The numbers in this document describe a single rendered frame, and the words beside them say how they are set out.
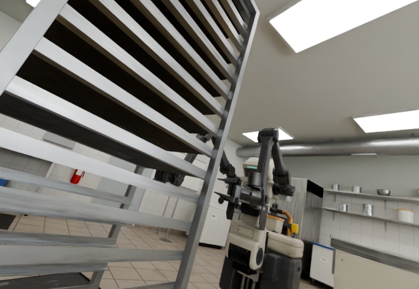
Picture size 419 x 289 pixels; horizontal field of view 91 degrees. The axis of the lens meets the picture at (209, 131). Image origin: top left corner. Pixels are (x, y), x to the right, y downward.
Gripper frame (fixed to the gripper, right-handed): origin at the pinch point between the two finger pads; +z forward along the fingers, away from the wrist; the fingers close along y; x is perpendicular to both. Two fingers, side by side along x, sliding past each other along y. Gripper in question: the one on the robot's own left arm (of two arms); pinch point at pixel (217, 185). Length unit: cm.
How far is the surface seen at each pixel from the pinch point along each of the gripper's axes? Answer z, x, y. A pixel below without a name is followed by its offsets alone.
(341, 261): -89, -10, -21
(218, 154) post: 6.2, 7.8, 10.7
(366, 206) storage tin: -436, -207, 52
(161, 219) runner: 21.4, 13.0, -14.4
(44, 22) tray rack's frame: 58, 37, 17
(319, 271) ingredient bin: -373, -253, -89
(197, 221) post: 8.2, 8.0, -13.7
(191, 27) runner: 32, 19, 47
